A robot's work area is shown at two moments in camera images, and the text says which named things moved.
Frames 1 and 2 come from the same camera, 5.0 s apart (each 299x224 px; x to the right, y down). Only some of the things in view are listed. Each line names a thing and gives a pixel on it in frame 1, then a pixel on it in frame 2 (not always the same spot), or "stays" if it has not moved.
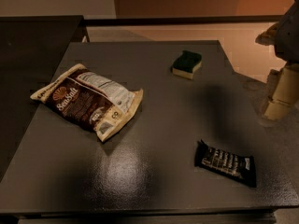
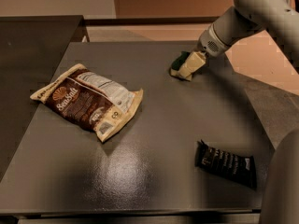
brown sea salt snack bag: x=84 y=95 stays
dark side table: x=32 y=49 stays
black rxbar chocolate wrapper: x=238 y=167 stays
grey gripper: x=290 y=37 → x=211 y=45
